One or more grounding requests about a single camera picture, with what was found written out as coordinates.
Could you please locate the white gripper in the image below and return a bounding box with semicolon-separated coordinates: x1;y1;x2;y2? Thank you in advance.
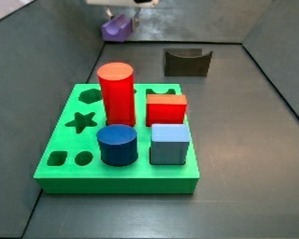
86;0;159;32

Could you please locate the purple arch block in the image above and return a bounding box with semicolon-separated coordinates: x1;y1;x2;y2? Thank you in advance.
102;14;133;42

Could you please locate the tall red cylinder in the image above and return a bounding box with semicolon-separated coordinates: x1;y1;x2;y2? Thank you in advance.
98;62;137;126

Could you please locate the red square block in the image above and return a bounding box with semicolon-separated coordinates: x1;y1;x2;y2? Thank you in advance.
146;94;188;127

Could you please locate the dark blue cylinder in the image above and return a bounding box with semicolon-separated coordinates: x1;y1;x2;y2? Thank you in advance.
97;124;139;167

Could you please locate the light blue cube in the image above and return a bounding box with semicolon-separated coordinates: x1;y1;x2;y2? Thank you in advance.
150;124;192;165

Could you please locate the green shape sorter base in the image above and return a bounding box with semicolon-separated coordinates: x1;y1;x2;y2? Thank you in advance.
34;84;200;194

